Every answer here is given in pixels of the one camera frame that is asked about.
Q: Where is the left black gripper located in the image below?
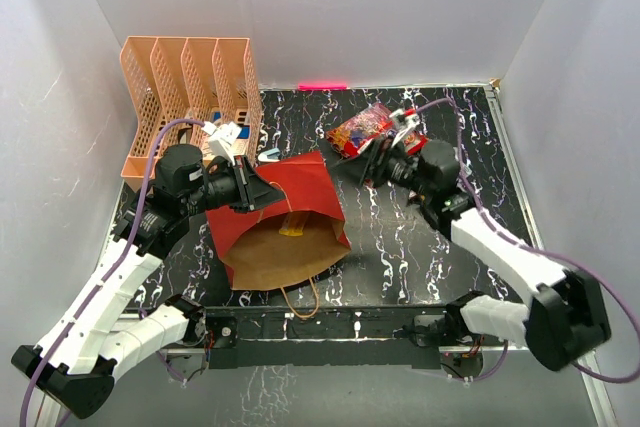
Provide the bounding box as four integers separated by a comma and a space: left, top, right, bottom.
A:
182, 154, 286, 215

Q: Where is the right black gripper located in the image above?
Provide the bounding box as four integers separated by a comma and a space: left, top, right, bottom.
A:
330, 134, 435, 198

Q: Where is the large red snack bag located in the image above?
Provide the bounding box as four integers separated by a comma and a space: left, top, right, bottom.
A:
325, 103, 429, 159

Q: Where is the red paper bag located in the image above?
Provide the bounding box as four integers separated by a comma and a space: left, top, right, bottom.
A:
206, 150, 351, 299

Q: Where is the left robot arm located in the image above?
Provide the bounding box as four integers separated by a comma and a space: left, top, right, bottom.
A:
11, 144, 285, 419

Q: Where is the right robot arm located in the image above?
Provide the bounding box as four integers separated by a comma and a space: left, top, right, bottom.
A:
357, 137, 611, 371

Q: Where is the small blue white stapler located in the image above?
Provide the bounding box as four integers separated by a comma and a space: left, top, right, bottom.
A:
258, 148, 281, 163

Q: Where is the orange candy wrapper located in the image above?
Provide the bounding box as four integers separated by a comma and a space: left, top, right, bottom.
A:
279, 211, 309, 237

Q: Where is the pink marker strip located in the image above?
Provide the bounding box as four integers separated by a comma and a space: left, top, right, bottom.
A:
298, 81, 348, 91

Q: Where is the orange plastic file organizer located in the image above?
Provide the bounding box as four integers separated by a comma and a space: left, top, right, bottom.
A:
120, 36, 263, 191

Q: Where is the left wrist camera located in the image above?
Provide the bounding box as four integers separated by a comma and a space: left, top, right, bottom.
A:
202, 122, 242, 165

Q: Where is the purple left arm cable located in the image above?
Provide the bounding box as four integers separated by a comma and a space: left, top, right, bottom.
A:
18, 118, 209, 427

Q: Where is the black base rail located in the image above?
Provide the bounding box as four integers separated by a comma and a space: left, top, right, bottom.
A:
206, 305, 477, 369

